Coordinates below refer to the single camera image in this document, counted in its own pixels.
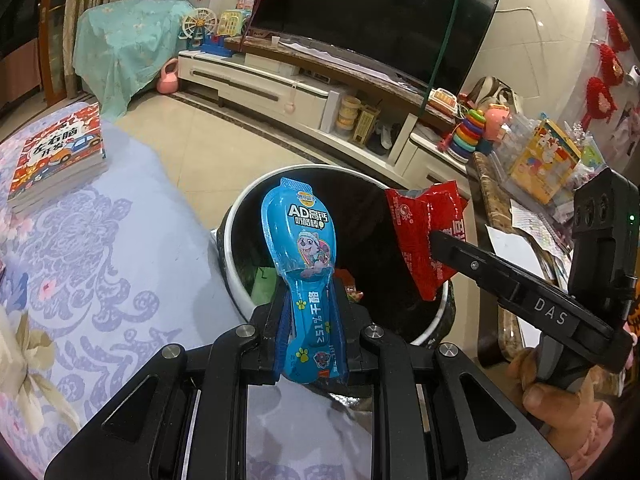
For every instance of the white flat box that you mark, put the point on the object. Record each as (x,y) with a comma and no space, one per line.
(330,110)

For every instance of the person's right hand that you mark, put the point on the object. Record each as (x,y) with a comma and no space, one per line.
(545,407)

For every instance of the wooden framed glass door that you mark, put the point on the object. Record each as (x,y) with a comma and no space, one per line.
(25,25)

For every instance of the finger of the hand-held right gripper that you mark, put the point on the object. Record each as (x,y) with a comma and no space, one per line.
(465,255)

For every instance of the children's book stack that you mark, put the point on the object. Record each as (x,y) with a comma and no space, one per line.
(60,155)

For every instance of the pink kettlebell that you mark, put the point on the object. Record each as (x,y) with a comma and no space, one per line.
(167,80)

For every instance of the blue cheese stick packet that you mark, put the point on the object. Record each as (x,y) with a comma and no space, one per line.
(300,240)

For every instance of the striped handbag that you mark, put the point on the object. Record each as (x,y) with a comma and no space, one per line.
(487,91)

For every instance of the pastel toy basket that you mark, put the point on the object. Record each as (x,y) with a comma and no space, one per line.
(232,22)

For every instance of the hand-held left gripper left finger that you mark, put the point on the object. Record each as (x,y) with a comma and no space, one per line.
(286,325)

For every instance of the wooden lattice box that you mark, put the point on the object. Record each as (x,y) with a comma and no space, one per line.
(365,125)

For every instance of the marble side table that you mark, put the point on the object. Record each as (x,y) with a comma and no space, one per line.
(492,195)

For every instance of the white rimmed trash bin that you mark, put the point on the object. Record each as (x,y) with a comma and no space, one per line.
(360,200)

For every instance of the orange and white toy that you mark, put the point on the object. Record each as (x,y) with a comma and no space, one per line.
(443,100)

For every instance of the red snack packet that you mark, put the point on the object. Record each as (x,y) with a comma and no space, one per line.
(415,230)

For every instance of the blue toy base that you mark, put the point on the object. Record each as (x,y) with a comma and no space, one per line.
(220,49)

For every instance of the white paper sheet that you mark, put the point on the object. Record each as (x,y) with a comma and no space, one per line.
(512,252)

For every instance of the toy ferris wheel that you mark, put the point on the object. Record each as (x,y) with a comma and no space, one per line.
(197,27)

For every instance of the pink pig toy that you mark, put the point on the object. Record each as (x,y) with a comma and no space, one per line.
(496,122)

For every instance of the white security camera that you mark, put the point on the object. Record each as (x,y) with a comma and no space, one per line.
(634,76)

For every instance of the person's right forearm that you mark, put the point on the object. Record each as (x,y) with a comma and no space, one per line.
(592,455)

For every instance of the black flat television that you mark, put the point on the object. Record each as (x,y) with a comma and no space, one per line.
(375,15)

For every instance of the teal cloth covered furniture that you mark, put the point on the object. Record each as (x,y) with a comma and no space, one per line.
(125,50)

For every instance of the white television cabinet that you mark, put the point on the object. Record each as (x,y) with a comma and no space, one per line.
(260,85)

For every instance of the blue floral blanket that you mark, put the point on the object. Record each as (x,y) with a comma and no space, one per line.
(125,270)

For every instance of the silver foil mat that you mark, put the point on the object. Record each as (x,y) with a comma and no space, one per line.
(350,412)

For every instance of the stacked yellow tubs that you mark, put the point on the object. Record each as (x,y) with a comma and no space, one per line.
(348,115)

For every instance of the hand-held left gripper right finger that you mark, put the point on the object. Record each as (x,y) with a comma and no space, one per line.
(341,345)

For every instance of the yellow cartoon box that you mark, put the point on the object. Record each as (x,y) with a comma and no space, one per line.
(545,165)

